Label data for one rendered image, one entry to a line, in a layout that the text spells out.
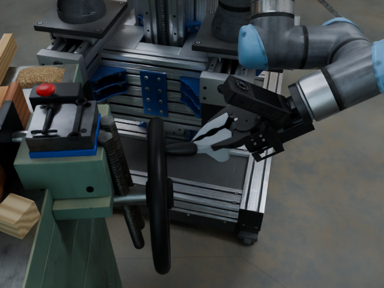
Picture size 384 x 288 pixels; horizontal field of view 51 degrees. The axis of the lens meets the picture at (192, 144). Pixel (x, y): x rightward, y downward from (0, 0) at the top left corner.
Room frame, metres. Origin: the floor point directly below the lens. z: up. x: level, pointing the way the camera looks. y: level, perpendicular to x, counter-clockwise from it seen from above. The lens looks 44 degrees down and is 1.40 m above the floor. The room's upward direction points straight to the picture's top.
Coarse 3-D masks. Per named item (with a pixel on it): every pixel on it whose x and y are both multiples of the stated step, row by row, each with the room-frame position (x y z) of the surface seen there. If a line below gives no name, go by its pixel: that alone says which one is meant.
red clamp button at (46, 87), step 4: (44, 84) 0.53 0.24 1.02; (48, 84) 0.53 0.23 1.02; (52, 84) 0.53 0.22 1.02; (36, 88) 0.52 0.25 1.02; (40, 88) 0.52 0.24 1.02; (44, 88) 0.52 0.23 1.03; (48, 88) 0.52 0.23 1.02; (52, 88) 0.52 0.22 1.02; (36, 92) 0.51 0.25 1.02; (40, 92) 0.51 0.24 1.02; (44, 92) 0.51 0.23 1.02; (48, 92) 0.51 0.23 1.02; (52, 92) 0.51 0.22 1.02
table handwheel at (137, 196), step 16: (160, 128) 0.51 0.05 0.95; (160, 144) 0.47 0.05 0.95; (160, 160) 0.43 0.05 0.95; (160, 176) 0.41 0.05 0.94; (128, 192) 0.47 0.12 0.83; (144, 192) 0.47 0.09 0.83; (160, 192) 0.39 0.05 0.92; (160, 208) 0.37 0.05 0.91; (160, 224) 0.36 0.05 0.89; (160, 240) 0.34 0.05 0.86; (160, 256) 0.33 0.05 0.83; (160, 272) 0.34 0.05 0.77
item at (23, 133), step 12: (12, 108) 0.51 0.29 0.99; (0, 120) 0.47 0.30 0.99; (12, 120) 0.50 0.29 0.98; (0, 132) 0.45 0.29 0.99; (12, 132) 0.48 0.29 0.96; (24, 132) 0.48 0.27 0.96; (0, 144) 0.44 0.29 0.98; (12, 144) 0.47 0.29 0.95; (0, 156) 0.44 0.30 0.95; (12, 156) 0.45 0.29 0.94; (12, 168) 0.44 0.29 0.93
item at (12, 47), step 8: (8, 40) 0.82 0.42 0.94; (0, 48) 0.78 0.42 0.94; (8, 48) 0.80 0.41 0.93; (16, 48) 0.84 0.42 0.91; (0, 56) 0.75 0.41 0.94; (8, 56) 0.78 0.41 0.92; (0, 64) 0.73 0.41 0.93; (8, 64) 0.77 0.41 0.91; (0, 72) 0.72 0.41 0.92; (0, 80) 0.71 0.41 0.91
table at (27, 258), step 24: (72, 72) 0.75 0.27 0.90; (24, 192) 0.41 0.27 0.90; (48, 192) 0.41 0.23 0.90; (48, 216) 0.38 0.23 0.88; (72, 216) 0.40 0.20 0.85; (96, 216) 0.40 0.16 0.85; (0, 240) 0.32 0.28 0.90; (24, 240) 0.32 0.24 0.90; (48, 240) 0.35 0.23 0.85; (0, 264) 0.28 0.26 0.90; (24, 264) 0.28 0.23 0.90
